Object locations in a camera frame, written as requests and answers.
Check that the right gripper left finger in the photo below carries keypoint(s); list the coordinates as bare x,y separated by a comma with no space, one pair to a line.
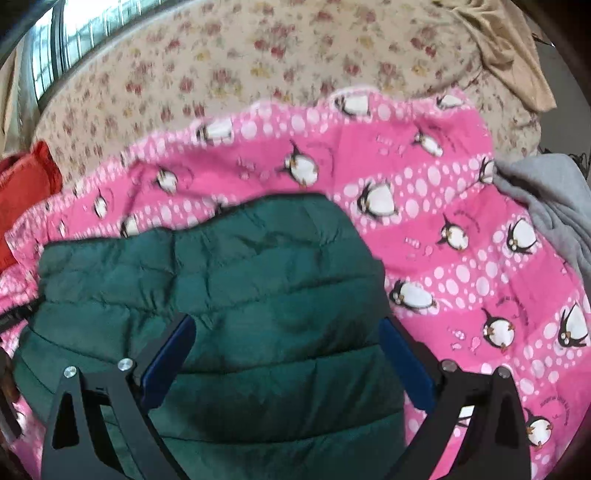
77,444

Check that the dark green puffer jacket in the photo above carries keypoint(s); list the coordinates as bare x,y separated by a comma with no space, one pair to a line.
286,378

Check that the red ruffled heart pillow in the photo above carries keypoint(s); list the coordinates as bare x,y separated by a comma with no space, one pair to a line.
27,178

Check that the pink penguin blanket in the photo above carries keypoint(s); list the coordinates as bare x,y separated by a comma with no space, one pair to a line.
466,271

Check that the beige curtain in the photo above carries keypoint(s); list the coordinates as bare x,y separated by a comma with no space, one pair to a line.
19,108

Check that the grey sweatshirt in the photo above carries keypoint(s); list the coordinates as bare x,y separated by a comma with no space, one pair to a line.
557,197

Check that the floral bed sheet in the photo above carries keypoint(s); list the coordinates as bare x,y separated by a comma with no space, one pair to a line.
209,57

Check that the tan cloth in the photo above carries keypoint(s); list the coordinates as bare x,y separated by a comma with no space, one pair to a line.
507,48

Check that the window with dark frame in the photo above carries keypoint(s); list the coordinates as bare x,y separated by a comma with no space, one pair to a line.
71,30

